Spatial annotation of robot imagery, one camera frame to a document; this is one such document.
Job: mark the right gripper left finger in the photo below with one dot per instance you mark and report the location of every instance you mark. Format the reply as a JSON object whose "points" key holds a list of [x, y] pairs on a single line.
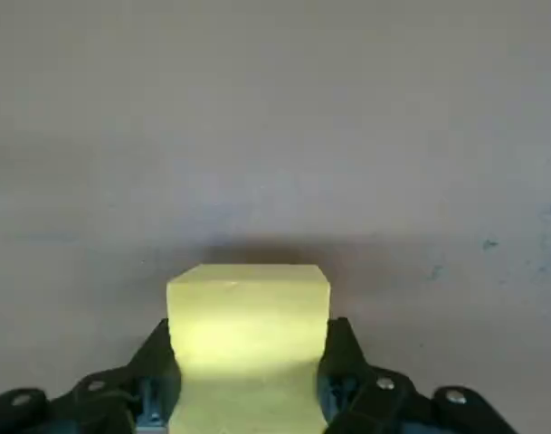
{"points": [[98, 398]]}

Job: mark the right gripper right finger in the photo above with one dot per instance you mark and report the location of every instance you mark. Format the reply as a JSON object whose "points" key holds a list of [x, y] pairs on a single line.
{"points": [[392, 402]]}

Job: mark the yellow foam cube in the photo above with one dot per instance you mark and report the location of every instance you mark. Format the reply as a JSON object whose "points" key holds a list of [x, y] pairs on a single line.
{"points": [[248, 316]]}

